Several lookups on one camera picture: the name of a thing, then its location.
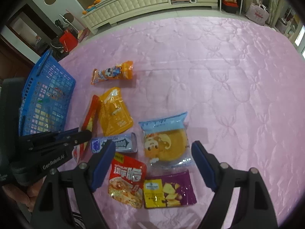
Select black bag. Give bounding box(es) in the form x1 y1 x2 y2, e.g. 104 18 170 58
50 37 69 61

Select oranges on blue plate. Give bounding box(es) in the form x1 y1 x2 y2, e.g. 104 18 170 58
82 0 101 15

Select purple chewing gum pack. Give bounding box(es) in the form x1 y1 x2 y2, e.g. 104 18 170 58
91 132 138 154

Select orange cartoon snack bar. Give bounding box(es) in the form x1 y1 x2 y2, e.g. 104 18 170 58
91 60 133 85

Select yellow orange snack pouch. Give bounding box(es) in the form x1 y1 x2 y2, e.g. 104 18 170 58
99 87 133 136

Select purple yellow chip bag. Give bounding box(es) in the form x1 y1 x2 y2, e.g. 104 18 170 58
143 170 197 209

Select pink quilted tablecloth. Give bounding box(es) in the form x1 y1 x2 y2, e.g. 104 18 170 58
60 17 304 223

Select left hand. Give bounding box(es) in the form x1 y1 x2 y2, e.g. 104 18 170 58
2 179 44 212

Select red noodle snack bag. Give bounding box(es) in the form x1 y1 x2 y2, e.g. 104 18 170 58
108 152 147 209

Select blue plastic basket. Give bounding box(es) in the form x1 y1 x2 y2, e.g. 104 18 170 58
19 49 76 136

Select cream tv cabinet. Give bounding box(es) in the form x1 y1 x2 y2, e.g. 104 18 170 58
82 0 219 34

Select pink shopping bag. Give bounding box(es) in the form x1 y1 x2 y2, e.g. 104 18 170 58
246 0 269 25

